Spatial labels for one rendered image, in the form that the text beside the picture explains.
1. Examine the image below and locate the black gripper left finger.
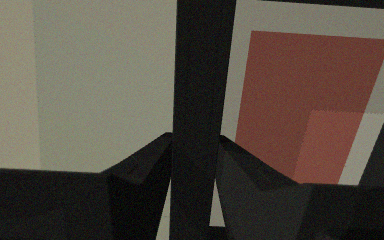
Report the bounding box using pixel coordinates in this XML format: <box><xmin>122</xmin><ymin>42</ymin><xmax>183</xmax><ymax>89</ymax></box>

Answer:
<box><xmin>0</xmin><ymin>132</ymin><xmax>173</xmax><ymax>240</ymax></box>

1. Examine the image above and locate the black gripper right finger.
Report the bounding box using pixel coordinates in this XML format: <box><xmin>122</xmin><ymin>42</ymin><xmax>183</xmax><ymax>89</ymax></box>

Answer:
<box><xmin>215</xmin><ymin>135</ymin><xmax>384</xmax><ymax>240</ymax></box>

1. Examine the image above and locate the beige flat square panel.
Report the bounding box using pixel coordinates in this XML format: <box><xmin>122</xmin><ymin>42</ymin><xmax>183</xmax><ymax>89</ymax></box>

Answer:
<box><xmin>32</xmin><ymin>0</ymin><xmax>177</xmax><ymax>173</ymax></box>

